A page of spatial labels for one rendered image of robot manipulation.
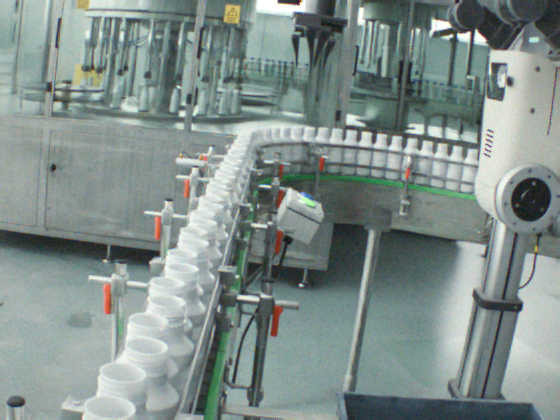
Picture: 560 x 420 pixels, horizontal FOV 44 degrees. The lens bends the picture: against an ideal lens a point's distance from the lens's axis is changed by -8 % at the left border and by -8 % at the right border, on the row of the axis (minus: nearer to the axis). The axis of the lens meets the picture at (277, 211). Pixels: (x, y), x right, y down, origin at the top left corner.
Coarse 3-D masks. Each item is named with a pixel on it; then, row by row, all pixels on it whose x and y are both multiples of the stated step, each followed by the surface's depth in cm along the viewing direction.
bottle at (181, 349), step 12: (156, 300) 72; (168, 300) 73; (180, 300) 72; (156, 312) 70; (168, 312) 70; (180, 312) 70; (168, 324) 70; (180, 324) 71; (168, 336) 70; (180, 336) 71; (168, 348) 70; (180, 348) 70; (192, 348) 72; (180, 360) 70; (180, 372) 70; (180, 384) 71; (180, 396) 71
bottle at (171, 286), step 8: (152, 280) 77; (160, 280) 78; (168, 280) 78; (176, 280) 78; (152, 288) 76; (160, 288) 75; (168, 288) 75; (176, 288) 76; (184, 288) 77; (176, 296) 76; (184, 328) 76
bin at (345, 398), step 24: (240, 408) 100; (264, 408) 101; (360, 408) 105; (384, 408) 105; (408, 408) 105; (432, 408) 105; (456, 408) 105; (480, 408) 105; (504, 408) 105; (528, 408) 105
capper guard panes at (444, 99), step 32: (384, 0) 615; (384, 32) 621; (416, 32) 620; (448, 32) 620; (384, 64) 626; (416, 64) 626; (448, 64) 625; (480, 64) 625; (352, 96) 632; (384, 96) 632; (416, 96) 632; (448, 96) 631; (480, 96) 631; (384, 128) 638; (416, 128) 637; (448, 128) 637
